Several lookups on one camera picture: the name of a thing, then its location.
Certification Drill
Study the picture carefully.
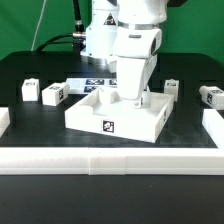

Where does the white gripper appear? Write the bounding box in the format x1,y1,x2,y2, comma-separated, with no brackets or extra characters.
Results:
116,56,157,108

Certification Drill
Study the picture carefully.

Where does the white square tabletop tray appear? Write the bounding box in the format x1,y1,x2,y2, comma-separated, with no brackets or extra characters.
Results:
65,87,174,143

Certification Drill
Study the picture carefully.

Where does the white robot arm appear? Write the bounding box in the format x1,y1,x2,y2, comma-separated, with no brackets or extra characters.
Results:
113,0,169,107

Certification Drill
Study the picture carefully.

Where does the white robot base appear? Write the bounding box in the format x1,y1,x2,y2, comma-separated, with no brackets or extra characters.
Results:
80,0,119,66

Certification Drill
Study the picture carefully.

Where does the white fiducial marker sheet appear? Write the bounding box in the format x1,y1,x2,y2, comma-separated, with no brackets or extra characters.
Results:
66,78,117,94

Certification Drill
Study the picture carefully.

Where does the white U-shaped obstacle fence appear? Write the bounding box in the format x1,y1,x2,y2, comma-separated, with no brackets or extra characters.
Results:
0,107,224,175

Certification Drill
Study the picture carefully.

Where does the black cable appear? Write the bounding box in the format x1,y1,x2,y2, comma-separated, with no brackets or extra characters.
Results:
34,0,87,54

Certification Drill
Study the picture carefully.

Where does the white thin cable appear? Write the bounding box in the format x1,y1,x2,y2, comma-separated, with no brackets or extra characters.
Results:
31,0,47,52

